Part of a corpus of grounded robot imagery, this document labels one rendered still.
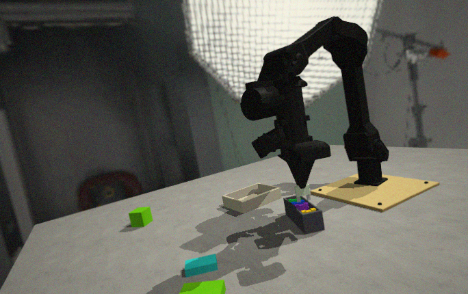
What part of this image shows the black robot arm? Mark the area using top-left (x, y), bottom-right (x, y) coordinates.
top-left (240, 16), bottom-right (389, 186)

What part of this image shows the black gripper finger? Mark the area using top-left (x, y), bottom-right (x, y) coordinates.
top-left (285, 157), bottom-right (315, 189)
top-left (278, 155), bottom-right (299, 186)

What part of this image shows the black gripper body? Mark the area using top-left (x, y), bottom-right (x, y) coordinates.
top-left (272, 110), bottom-right (331, 163)

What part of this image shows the teal rectangular block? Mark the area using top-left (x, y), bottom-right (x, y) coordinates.
top-left (185, 254), bottom-right (218, 278)

